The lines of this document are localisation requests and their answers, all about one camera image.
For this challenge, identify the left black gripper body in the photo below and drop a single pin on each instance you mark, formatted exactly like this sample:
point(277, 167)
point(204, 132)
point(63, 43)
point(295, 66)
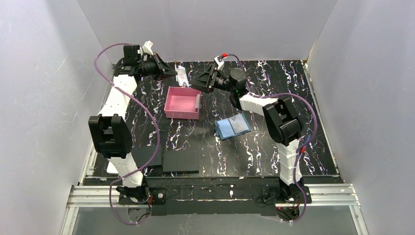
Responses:
point(158, 64)

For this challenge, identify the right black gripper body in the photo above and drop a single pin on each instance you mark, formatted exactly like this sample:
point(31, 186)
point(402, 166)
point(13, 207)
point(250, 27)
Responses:
point(212, 79)

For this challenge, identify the translucent credit card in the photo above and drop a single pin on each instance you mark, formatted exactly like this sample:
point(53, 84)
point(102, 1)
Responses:
point(181, 76)

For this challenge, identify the pink plastic tray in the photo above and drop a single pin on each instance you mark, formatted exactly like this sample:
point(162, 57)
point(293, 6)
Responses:
point(180, 103)

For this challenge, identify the blue leather card holder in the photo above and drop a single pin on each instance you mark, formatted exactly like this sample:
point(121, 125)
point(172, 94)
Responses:
point(232, 126)

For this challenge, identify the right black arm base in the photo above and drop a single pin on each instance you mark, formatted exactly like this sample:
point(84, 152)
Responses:
point(274, 195)

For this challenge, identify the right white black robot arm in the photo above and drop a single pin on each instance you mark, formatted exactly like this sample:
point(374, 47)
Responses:
point(284, 125)

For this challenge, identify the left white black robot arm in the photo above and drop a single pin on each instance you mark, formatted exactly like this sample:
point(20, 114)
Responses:
point(121, 93)

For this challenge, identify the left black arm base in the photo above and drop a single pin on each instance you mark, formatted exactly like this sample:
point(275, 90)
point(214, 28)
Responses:
point(141, 196)

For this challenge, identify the large black flat plate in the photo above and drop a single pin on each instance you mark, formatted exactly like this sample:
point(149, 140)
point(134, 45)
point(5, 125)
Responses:
point(181, 161)

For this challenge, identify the small black flat plate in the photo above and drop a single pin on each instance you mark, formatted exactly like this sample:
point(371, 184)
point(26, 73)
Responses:
point(142, 155)

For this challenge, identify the white rectangular device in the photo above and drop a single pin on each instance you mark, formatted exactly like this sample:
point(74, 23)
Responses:
point(111, 169)

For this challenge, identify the aluminium left side rail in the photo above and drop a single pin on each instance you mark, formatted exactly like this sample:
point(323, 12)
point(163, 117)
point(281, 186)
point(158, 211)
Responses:
point(102, 147)

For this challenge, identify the aluminium front rail frame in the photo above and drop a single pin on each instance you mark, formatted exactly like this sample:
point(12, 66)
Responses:
point(215, 210)

